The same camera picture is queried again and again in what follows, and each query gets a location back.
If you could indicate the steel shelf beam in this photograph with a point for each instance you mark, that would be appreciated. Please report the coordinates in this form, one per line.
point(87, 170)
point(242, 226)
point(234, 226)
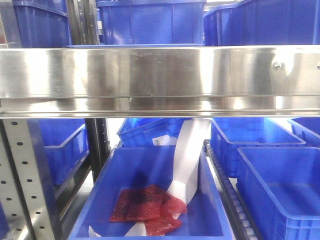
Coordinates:
point(276, 81)

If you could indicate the blue bin rear centre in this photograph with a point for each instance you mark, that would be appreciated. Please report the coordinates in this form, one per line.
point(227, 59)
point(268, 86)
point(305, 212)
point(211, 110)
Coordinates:
point(146, 132)

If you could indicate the blue bin rear right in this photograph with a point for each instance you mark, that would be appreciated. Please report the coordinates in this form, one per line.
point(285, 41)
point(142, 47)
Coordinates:
point(230, 133)

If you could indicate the blue bin with red bags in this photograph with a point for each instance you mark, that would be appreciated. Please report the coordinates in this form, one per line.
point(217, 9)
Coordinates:
point(139, 167)

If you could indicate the red bubble wrap bags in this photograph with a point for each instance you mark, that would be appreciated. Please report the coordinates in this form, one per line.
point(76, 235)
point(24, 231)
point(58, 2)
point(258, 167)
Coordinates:
point(157, 209)

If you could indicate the blue bin top centre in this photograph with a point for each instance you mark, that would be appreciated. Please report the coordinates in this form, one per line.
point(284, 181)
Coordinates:
point(140, 22)

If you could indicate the blue bin lower left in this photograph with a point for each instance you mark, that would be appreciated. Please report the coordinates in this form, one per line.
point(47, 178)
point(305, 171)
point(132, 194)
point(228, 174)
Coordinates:
point(58, 145)

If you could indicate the blue bin top right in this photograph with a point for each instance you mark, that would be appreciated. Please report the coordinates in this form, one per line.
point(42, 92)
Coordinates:
point(263, 22)

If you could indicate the blue bin lower right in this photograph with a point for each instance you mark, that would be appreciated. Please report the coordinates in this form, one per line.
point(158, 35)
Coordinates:
point(281, 189)

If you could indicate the blue bin top left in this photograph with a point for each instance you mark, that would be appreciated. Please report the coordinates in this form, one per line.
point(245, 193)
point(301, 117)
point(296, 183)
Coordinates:
point(43, 23)

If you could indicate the roller conveyor rail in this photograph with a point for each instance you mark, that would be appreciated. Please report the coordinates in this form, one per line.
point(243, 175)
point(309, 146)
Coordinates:
point(239, 217)

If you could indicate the perforated steel shelf post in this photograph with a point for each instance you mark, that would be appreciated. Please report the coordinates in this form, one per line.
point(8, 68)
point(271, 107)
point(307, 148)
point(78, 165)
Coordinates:
point(26, 188)

